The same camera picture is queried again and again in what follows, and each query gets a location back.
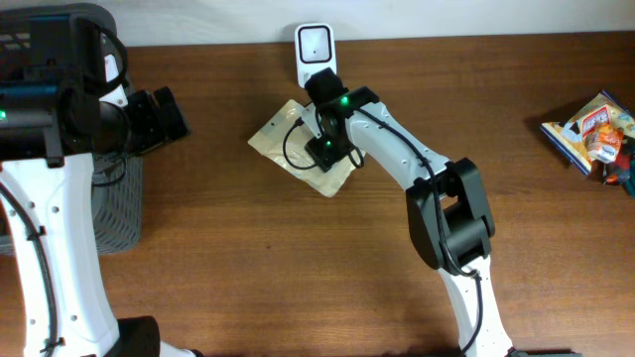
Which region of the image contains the yellow wet wipes pack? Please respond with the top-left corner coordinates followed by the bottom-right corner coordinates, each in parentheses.
top-left (541, 91), bottom-right (634, 175)

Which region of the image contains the orange tissue pack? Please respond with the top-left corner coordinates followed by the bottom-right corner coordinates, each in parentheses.
top-left (584, 123), bottom-right (624, 164)

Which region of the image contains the black red snack packet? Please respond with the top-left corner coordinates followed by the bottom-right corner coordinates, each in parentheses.
top-left (602, 149), bottom-right (634, 185)

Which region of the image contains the blue mouthwash bottle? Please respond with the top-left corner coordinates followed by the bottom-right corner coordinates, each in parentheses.
top-left (622, 172), bottom-right (635, 198)

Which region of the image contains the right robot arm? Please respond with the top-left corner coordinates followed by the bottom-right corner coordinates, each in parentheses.
top-left (302, 68), bottom-right (515, 357)

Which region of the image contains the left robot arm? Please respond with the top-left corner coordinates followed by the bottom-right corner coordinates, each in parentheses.
top-left (1, 3), bottom-right (190, 356)

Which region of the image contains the white barcode scanner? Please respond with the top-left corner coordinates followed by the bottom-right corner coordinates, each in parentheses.
top-left (294, 23), bottom-right (337, 88)

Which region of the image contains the dark grey plastic basket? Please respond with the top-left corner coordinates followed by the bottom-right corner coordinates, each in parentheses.
top-left (0, 2), bottom-right (145, 257)

